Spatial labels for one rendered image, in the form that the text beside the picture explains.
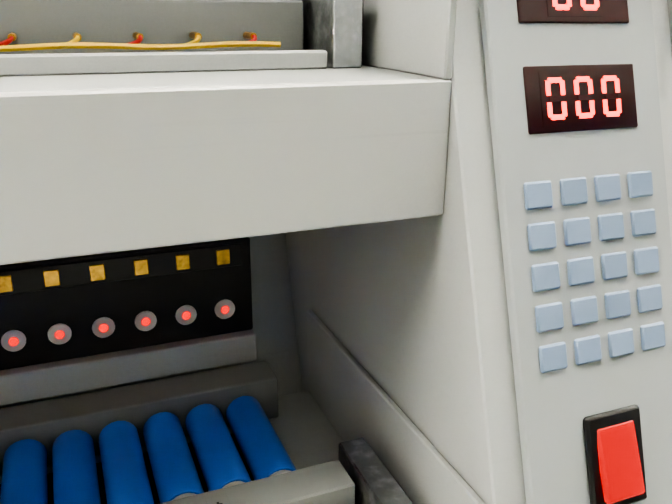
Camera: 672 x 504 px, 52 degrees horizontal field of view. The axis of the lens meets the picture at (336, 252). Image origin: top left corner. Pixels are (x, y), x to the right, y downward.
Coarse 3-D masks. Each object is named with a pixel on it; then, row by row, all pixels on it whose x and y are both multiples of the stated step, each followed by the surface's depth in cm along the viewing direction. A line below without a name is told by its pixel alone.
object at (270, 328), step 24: (264, 240) 40; (264, 264) 40; (288, 264) 41; (264, 288) 40; (288, 288) 41; (264, 312) 40; (288, 312) 41; (264, 336) 40; (288, 336) 41; (264, 360) 40; (288, 360) 41; (288, 384) 41; (0, 408) 35
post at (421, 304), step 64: (448, 192) 23; (320, 256) 35; (384, 256) 28; (448, 256) 23; (384, 320) 29; (448, 320) 24; (384, 384) 30; (448, 384) 24; (512, 384) 23; (448, 448) 25; (512, 448) 23
